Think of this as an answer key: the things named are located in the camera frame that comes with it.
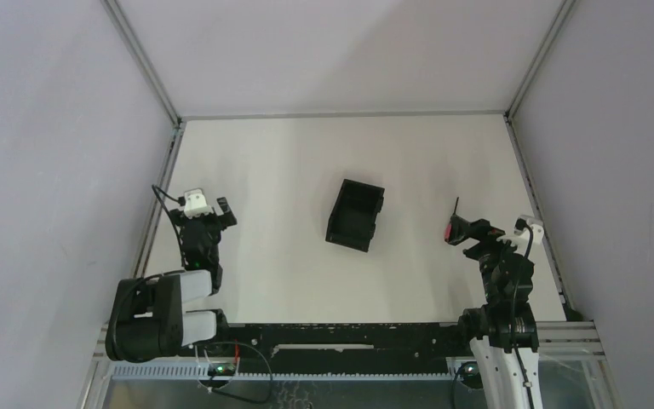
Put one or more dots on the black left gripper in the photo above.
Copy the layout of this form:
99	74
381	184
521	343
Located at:
209	221

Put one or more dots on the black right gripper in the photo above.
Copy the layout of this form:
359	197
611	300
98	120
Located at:
479	229

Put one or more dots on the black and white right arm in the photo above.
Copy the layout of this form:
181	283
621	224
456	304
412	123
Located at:
502	334

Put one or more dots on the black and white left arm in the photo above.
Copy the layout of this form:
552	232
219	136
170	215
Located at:
149	318

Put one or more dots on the black plastic bin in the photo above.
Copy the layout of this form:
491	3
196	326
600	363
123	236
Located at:
352	221

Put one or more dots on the right controller board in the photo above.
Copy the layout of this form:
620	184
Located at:
467	375

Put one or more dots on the controller board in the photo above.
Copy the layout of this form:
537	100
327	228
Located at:
221	370
467	375

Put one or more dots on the left controller board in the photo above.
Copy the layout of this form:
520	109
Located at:
221	370

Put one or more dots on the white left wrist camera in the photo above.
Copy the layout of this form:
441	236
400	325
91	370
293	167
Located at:
196	204

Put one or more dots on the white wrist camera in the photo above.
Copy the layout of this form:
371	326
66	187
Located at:
527	230
196	204

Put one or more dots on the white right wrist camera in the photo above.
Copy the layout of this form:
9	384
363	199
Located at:
527	230

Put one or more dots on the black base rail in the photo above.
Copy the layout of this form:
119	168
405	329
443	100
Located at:
311	365

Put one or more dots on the aluminium frame front beam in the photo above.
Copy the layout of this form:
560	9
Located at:
569	338

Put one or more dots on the white slotted cable duct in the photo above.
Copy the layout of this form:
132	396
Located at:
174	371

